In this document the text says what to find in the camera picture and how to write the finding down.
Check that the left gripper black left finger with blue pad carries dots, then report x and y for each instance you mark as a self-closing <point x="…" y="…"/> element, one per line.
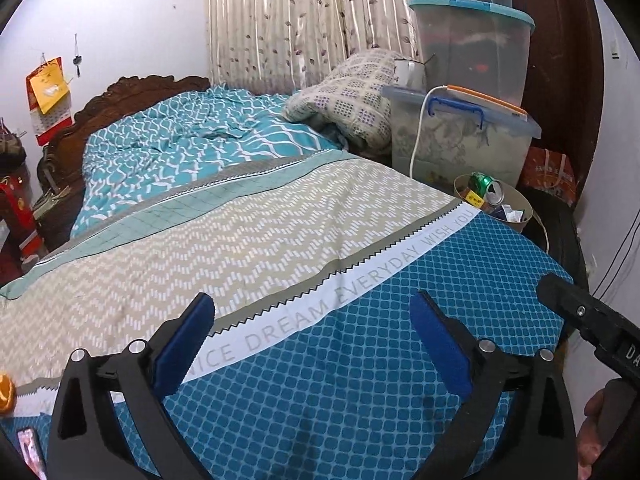
<point x="86" y="440"/>

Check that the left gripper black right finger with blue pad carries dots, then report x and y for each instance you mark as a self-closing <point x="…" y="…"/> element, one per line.
<point x="514" y="420"/>

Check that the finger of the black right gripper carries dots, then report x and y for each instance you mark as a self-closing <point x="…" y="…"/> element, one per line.
<point x="614" y="338"/>

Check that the crushed green soda can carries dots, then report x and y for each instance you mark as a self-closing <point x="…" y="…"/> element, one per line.
<point x="487" y="187"/>

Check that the red brown cardboard box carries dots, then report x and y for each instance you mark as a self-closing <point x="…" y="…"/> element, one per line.
<point x="472" y="198"/>

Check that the beige round trash basket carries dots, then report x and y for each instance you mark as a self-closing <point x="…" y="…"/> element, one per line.
<point x="511" y="197"/>

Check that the person's right hand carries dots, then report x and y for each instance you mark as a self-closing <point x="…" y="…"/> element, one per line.
<point x="589" y="446"/>

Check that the smartphone with dark case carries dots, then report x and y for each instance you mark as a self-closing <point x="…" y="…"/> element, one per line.
<point x="31" y="451"/>

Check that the orange peel on bed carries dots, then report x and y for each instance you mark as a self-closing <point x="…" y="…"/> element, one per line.
<point x="8" y="394"/>

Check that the orange red shopping bag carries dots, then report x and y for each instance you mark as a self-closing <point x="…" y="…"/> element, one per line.
<point x="549" y="172"/>

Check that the patterned bed sheet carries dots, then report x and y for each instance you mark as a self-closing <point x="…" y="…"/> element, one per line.
<point x="312" y="369"/>

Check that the orange white flat case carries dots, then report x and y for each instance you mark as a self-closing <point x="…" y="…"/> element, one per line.
<point x="490" y="102"/>

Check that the red gift box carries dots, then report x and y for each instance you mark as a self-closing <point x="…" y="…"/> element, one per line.
<point x="16" y="212"/>

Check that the carved wooden headboard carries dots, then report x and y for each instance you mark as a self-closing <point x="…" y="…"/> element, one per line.
<point x="60" y="165"/>

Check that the teal white patterned quilt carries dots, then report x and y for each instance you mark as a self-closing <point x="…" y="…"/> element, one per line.
<point x="185" y="138"/>

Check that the clear bin teal lid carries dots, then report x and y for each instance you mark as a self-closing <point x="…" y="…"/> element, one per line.
<point x="474" y="44"/>

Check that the white mug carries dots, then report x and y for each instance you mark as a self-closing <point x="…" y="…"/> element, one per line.
<point x="410" y="74"/>

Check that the beige checked pillow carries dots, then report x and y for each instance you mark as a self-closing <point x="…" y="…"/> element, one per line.
<point x="350" y="99"/>

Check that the beige leaf pattern curtain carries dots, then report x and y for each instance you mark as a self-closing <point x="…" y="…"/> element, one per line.
<point x="280" y="46"/>

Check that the clear bin blue handle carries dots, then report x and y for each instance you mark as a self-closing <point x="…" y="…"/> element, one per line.
<point x="436" y="138"/>

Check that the red yellow wall calendar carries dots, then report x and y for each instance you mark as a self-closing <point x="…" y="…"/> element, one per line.
<point x="49" y="100"/>

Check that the hanging keys on wall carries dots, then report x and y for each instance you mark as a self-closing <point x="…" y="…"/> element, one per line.
<point x="77" y="57"/>

